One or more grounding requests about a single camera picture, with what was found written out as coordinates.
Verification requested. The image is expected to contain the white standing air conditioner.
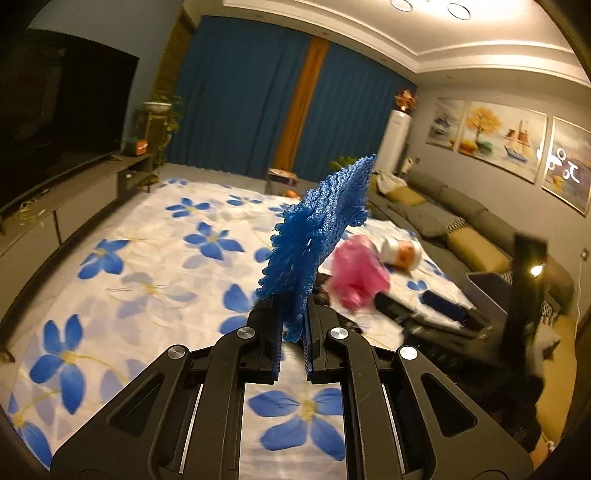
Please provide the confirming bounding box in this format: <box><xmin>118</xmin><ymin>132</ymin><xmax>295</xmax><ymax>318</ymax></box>
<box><xmin>376</xmin><ymin>109</ymin><xmax>413</xmax><ymax>177</ymax></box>

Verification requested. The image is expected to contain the pink plastic bag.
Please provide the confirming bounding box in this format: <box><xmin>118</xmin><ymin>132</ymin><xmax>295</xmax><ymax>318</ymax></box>
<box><xmin>329</xmin><ymin>234</ymin><xmax>391</xmax><ymax>309</ymax></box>

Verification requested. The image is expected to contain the orange curtain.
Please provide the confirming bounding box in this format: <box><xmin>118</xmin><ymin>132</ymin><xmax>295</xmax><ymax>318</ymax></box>
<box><xmin>272</xmin><ymin>36</ymin><xmax>329</xmax><ymax>171</ymax></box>

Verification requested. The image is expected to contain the black television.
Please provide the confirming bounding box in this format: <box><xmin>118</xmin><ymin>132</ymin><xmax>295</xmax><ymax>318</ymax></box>
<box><xmin>0</xmin><ymin>28</ymin><xmax>140</xmax><ymax>219</ymax></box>

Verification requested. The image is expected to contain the white cloth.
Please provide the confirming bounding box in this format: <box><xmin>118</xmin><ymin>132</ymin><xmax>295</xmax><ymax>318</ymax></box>
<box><xmin>376</xmin><ymin>174</ymin><xmax>408</xmax><ymax>193</ymax></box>

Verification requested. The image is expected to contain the pale framed painting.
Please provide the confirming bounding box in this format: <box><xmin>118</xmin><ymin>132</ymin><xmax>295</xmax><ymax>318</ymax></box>
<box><xmin>540</xmin><ymin>116</ymin><xmax>591</xmax><ymax>216</ymax></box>

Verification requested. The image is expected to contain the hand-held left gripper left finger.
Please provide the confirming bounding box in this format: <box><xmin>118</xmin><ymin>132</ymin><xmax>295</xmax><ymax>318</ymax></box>
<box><xmin>51</xmin><ymin>295</ymin><xmax>283</xmax><ymax>480</ymax></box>

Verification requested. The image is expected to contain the small landscape painting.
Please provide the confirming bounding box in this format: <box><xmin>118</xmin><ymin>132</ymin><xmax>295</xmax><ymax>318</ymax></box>
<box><xmin>426</xmin><ymin>97</ymin><xmax>465</xmax><ymax>150</ymax></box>

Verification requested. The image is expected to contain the large yellow cushion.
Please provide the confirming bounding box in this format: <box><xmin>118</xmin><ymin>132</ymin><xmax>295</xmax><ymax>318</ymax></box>
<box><xmin>534</xmin><ymin>318</ymin><xmax>583</xmax><ymax>455</ymax></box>

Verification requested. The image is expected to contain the large sailboat painting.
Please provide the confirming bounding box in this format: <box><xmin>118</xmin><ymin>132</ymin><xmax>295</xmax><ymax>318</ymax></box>
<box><xmin>456</xmin><ymin>101</ymin><xmax>548</xmax><ymax>185</ymax></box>

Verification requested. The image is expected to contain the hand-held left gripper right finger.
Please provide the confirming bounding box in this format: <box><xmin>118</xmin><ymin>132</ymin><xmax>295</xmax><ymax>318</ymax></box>
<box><xmin>305</xmin><ymin>298</ymin><xmax>539</xmax><ymax>480</ymax></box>

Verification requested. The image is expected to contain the grey plastic bin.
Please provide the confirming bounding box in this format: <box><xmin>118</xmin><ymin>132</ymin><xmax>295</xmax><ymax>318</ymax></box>
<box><xmin>465</xmin><ymin>271</ymin><xmax>519</xmax><ymax>320</ymax></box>

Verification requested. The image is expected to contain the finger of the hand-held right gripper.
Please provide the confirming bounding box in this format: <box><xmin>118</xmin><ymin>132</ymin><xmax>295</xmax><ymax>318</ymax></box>
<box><xmin>421</xmin><ymin>291</ymin><xmax>486</xmax><ymax>331</ymax></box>
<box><xmin>374</xmin><ymin>294</ymin><xmax>463</xmax><ymax>332</ymax></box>

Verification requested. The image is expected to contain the blue curtain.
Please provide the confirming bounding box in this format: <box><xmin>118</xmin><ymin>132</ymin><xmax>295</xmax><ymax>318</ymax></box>
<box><xmin>168</xmin><ymin>16</ymin><xmax>419</xmax><ymax>186</ymax></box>

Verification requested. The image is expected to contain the grey sofa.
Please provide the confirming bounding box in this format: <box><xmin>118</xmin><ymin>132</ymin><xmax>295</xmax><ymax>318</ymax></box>
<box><xmin>368</xmin><ymin>170</ymin><xmax>579</xmax><ymax>324</ymax></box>

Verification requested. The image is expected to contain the blue floral blanket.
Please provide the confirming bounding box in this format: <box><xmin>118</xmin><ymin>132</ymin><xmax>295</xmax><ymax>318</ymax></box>
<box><xmin>9</xmin><ymin>178</ymin><xmax>472</xmax><ymax>480</ymax></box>

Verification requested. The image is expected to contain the potted plant in white pot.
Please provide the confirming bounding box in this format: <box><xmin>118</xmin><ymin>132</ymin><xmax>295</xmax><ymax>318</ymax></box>
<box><xmin>141</xmin><ymin>91</ymin><xmax>184</xmax><ymax>163</ymax></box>

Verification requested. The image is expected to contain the grey television cabinet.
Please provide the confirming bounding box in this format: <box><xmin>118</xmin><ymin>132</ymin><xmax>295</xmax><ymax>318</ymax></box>
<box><xmin>0</xmin><ymin>154</ymin><xmax>156</xmax><ymax>271</ymax></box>

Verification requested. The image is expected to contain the blue foam net sleeve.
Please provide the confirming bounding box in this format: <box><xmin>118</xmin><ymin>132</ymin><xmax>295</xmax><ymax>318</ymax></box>
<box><xmin>255</xmin><ymin>154</ymin><xmax>378</xmax><ymax>343</ymax></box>

